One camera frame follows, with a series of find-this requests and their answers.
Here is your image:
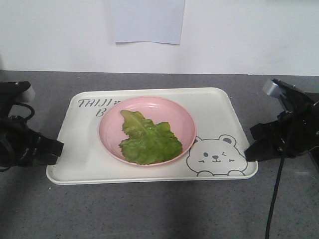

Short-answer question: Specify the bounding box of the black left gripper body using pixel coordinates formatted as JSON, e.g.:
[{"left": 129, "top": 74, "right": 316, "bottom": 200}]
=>
[{"left": 0, "top": 81, "right": 42, "bottom": 172}]

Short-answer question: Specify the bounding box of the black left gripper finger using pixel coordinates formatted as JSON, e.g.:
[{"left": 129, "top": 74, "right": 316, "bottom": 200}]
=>
[{"left": 37, "top": 136, "right": 64, "bottom": 165}]

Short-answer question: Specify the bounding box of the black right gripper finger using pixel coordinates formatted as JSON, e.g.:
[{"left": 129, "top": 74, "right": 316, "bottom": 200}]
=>
[
  {"left": 245, "top": 138, "right": 283, "bottom": 162},
  {"left": 250, "top": 122, "right": 276, "bottom": 140}
]

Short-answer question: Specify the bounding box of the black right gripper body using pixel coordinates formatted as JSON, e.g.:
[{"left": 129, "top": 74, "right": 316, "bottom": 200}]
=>
[{"left": 263, "top": 79, "right": 319, "bottom": 158}]

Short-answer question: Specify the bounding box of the cream bear print serving tray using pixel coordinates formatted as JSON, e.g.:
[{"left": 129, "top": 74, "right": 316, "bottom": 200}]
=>
[{"left": 46, "top": 88, "right": 258, "bottom": 185}]

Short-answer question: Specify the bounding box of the green lettuce leaf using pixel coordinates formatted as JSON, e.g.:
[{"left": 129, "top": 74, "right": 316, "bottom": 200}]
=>
[{"left": 119, "top": 110, "right": 182, "bottom": 165}]

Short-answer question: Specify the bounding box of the pink round plate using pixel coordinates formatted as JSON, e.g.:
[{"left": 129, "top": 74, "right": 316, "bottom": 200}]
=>
[{"left": 98, "top": 96, "right": 197, "bottom": 166}]

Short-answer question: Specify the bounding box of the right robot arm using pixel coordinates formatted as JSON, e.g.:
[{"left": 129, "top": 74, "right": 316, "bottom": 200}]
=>
[{"left": 245, "top": 79, "right": 319, "bottom": 162}]

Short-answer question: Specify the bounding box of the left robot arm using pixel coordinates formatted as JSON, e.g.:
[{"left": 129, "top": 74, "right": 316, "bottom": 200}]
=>
[{"left": 0, "top": 81, "right": 64, "bottom": 172}]

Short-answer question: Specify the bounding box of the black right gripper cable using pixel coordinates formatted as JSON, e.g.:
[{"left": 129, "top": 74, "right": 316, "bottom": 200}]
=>
[{"left": 264, "top": 93, "right": 299, "bottom": 239}]

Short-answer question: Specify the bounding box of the white paper sheet on wall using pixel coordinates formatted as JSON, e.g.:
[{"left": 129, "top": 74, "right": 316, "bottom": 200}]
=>
[{"left": 109, "top": 0, "right": 185, "bottom": 45}]

